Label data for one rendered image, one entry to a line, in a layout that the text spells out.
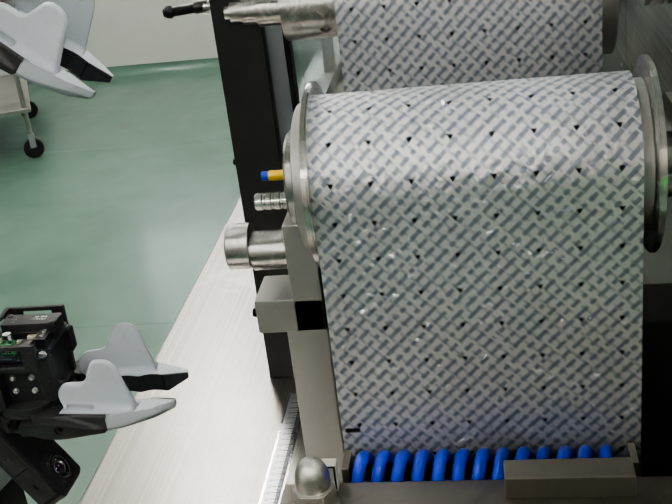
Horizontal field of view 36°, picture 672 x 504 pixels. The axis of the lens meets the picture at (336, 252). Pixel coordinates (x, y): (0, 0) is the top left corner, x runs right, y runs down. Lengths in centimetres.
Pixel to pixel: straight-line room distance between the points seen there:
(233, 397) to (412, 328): 45
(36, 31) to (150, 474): 51
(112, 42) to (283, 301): 596
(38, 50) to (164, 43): 591
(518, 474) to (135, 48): 609
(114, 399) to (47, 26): 29
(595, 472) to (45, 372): 43
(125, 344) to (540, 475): 35
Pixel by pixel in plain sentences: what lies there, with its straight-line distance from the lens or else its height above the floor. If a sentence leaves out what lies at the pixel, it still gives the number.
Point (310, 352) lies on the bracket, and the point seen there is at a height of 108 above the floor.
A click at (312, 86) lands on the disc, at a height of 132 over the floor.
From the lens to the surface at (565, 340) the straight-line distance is 79.
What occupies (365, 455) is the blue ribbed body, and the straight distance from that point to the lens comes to 83.
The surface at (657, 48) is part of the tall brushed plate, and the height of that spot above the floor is 122.
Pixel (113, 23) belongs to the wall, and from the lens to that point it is 675.
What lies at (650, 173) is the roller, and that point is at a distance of 75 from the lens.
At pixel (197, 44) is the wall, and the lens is 663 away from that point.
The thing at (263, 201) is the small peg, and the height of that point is 124.
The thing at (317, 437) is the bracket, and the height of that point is 99.
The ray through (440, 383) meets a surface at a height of 109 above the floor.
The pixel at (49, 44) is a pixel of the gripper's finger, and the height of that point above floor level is 138.
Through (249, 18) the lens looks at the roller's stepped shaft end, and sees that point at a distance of 103.
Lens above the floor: 153
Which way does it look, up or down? 24 degrees down
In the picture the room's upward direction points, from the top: 7 degrees counter-clockwise
